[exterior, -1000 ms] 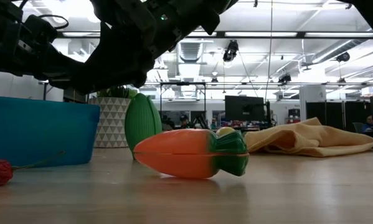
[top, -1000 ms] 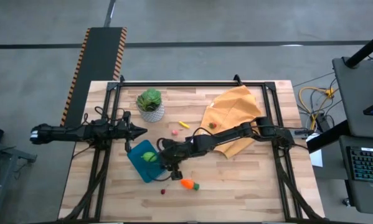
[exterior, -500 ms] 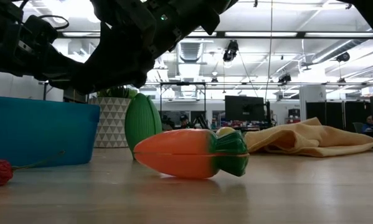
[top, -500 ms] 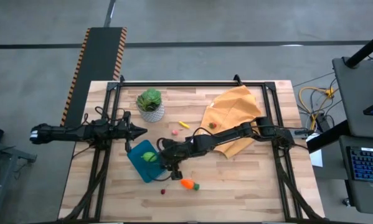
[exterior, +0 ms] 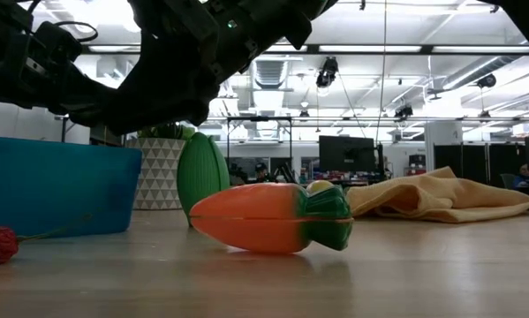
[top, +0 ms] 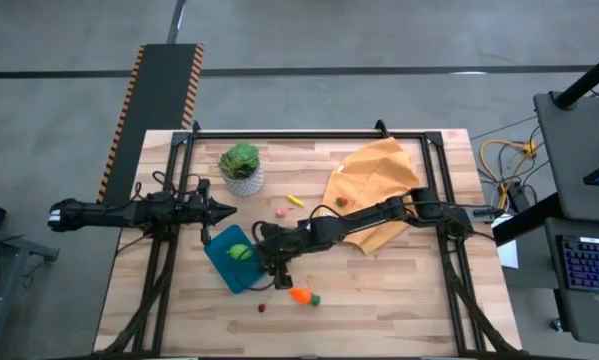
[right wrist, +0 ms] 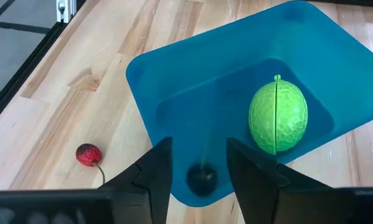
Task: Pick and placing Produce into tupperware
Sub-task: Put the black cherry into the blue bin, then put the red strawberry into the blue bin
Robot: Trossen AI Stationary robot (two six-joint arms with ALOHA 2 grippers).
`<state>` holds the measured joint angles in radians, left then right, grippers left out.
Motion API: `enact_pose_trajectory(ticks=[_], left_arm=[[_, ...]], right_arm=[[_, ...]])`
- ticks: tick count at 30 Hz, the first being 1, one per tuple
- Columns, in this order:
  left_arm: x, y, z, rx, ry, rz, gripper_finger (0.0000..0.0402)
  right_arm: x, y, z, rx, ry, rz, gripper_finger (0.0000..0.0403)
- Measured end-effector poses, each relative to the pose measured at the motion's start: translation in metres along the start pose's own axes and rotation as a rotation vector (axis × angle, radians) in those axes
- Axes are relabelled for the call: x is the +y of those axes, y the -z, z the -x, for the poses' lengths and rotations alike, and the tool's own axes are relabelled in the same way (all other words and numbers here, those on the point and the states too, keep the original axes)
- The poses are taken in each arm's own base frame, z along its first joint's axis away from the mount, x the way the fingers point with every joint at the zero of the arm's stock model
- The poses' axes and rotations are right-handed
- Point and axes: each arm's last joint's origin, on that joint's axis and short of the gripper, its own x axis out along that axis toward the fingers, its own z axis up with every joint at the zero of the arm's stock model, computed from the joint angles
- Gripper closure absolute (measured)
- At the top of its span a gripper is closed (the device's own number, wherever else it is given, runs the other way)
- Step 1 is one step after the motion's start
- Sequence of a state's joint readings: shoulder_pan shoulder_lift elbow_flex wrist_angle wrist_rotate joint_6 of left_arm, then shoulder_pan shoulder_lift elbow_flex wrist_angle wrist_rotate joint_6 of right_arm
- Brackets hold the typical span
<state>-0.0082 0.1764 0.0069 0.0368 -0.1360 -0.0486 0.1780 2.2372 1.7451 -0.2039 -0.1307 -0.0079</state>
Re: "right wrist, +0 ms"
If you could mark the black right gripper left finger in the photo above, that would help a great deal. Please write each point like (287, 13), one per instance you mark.
(155, 174)

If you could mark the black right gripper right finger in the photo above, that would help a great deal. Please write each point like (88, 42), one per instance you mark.
(254, 174)

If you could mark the dark purple toy cherry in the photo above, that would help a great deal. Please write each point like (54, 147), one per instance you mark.
(201, 180)

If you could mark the lime green toy melon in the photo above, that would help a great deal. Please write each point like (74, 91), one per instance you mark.
(267, 118)

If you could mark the red toy cherry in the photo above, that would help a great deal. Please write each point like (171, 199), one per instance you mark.
(88, 154)

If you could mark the teal plastic container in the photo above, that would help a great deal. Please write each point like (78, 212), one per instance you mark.
(205, 77)

